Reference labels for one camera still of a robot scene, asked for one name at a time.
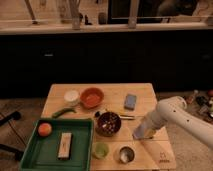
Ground dark patterned bowl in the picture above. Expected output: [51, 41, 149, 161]
[96, 112, 122, 137]

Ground green cup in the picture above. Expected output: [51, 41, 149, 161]
[92, 142, 109, 159]

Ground wooden block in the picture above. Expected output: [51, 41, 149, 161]
[58, 132, 72, 159]

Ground blue sponge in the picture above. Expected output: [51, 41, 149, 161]
[124, 94, 137, 110]

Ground orange fruit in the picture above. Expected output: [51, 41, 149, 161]
[38, 123, 52, 137]

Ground light blue towel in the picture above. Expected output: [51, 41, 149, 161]
[133, 127, 145, 140]

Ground red bowl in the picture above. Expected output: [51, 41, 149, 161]
[80, 87, 104, 109]

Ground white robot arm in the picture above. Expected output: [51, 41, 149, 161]
[142, 96, 213, 150]

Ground black chopsticks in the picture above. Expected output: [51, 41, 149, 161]
[119, 115, 135, 120]

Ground green vegetable peeler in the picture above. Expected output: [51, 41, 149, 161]
[51, 108, 76, 118]

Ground white small bowl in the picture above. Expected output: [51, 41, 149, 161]
[64, 90, 80, 106]

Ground green plastic tray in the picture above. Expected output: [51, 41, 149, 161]
[19, 118, 93, 171]

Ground black chair base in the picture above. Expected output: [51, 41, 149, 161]
[0, 110, 25, 162]

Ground metal cup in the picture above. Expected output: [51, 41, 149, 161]
[119, 146, 135, 164]

